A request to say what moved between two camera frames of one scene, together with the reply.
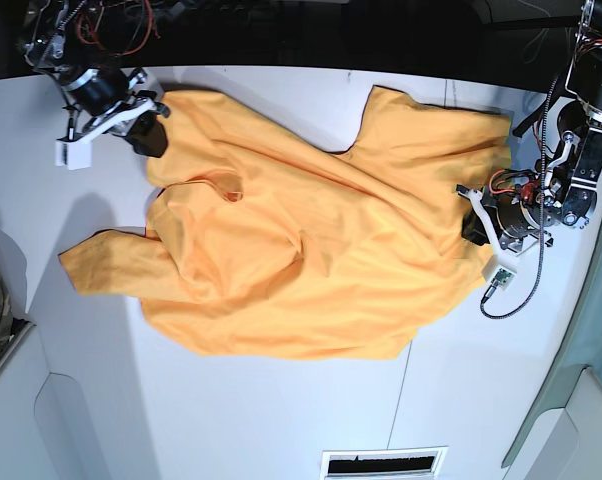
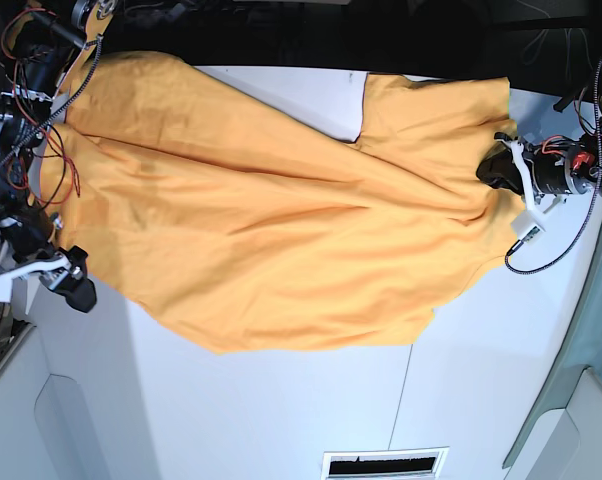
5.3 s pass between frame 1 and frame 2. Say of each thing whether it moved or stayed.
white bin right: stayed
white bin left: stayed
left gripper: moved
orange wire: moved
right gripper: moved
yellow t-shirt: moved
